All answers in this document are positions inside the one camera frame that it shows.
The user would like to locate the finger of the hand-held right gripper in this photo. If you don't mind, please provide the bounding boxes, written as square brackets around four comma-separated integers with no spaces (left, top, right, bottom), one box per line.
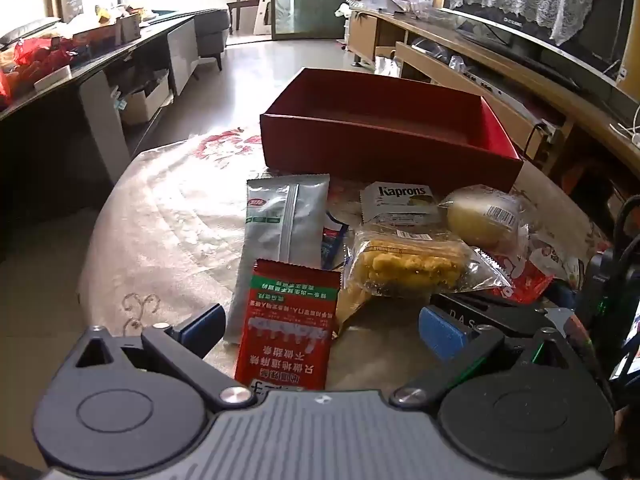
[431,292,586,345]

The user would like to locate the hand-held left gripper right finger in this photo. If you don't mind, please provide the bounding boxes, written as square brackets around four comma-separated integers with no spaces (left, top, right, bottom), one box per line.
[391,305,596,407]

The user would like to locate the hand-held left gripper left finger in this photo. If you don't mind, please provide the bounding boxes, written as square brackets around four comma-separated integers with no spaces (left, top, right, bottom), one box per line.
[57,303,255,408]

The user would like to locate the red puffy snack packet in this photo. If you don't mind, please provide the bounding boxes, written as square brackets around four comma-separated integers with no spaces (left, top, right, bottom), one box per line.
[475,247,556,306]

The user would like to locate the clear bag of fried snack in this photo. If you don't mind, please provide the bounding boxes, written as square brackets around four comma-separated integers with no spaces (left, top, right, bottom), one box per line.
[344,227,513,297]

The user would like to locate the red white-printed snack packet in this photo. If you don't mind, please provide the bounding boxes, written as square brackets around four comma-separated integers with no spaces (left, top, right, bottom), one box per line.
[234,259,342,392]

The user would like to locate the round yellow cake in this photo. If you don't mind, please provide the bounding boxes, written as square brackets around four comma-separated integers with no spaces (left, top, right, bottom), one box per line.
[439,185,531,251]

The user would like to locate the silver grey snack packet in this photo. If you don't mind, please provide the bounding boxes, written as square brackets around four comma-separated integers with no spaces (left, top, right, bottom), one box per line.
[223,174,331,346]

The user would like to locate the white wafer packet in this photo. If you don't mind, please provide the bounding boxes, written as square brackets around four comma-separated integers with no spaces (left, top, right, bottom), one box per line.
[360,181,443,231]

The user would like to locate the small blue snack packet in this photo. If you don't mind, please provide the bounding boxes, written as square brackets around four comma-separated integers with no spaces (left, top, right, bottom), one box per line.
[320,212,351,268]

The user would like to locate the red cardboard box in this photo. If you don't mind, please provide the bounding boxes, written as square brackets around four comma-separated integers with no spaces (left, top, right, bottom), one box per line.
[260,67,524,194]

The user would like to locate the beige floral tablecloth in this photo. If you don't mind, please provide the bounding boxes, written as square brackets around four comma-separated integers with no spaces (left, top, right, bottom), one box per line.
[77,127,611,396]

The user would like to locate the wooden television cabinet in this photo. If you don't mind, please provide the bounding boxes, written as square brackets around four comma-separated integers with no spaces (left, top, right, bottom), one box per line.
[347,5,640,181]

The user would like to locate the open cardboard box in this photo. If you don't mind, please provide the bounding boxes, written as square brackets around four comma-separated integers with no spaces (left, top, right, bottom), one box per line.
[120,72,171,126]

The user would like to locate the flat screen television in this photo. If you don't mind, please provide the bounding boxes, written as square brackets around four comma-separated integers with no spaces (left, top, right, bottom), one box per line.
[440,0,636,93]

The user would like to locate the silver audio receiver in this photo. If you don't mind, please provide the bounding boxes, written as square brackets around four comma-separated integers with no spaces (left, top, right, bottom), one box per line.
[462,67,506,98]

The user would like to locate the long dark side table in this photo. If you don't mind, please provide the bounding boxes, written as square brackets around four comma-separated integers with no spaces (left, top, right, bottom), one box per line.
[0,12,201,241]

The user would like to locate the grey sofa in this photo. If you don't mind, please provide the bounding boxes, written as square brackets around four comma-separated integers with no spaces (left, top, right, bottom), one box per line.
[192,7,231,71]

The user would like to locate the red plastic bags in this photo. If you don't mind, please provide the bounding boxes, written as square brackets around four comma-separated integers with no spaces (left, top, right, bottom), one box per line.
[12,37,76,83]

